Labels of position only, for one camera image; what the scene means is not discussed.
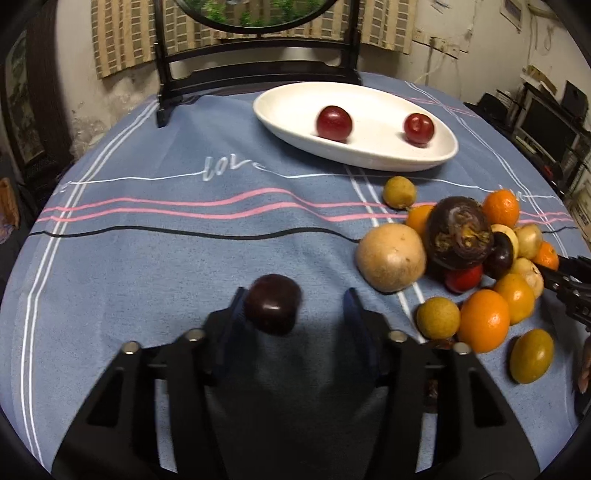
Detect oval green picture panel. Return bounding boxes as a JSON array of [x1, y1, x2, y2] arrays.
[[173, 0, 340, 34]]

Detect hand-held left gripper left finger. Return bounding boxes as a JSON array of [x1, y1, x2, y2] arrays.
[[51, 286, 252, 480]]

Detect red plum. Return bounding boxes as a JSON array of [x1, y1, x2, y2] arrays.
[[316, 105, 354, 141], [403, 113, 436, 146]]

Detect yellow-brown speckled small fruit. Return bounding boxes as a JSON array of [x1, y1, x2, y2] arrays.
[[383, 176, 417, 209]]

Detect beige checkered curtain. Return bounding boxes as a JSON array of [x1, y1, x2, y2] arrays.
[[90, 0, 416, 79]]

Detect person's right hand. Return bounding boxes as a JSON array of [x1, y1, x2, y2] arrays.
[[575, 336, 591, 395]]

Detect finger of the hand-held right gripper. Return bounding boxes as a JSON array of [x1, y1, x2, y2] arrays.
[[556, 255, 591, 278], [538, 267, 591, 330]]

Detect blue striped tablecloth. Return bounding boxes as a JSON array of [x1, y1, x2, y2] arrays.
[[0, 69, 591, 480]]

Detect large orange mandarin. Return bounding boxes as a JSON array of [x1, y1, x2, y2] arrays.
[[457, 288, 511, 354]]

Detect yellow-green small fruit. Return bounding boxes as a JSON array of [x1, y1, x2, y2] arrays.
[[509, 329, 555, 385], [416, 296, 461, 341]]

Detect black wooden chair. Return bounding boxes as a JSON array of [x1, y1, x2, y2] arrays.
[[152, 0, 363, 129]]

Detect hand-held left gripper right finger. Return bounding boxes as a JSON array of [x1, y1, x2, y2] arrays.
[[342, 287, 541, 480]]

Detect cardboard box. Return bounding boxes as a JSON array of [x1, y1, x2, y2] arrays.
[[566, 171, 591, 217]]

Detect large tan round fruit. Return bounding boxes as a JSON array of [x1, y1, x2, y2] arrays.
[[355, 224, 428, 293]]

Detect black monitor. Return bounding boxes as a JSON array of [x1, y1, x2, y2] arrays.
[[512, 88, 583, 158]]

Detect dark brownish passion fruit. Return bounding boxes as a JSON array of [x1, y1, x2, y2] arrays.
[[425, 196, 495, 271]]

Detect black speaker box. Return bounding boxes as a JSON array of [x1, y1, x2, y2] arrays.
[[561, 80, 589, 118]]

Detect dark wooden cabinet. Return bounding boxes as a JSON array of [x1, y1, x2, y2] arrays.
[[0, 18, 75, 204]]

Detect white oval plate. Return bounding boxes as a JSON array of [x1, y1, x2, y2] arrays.
[[252, 82, 459, 172]]

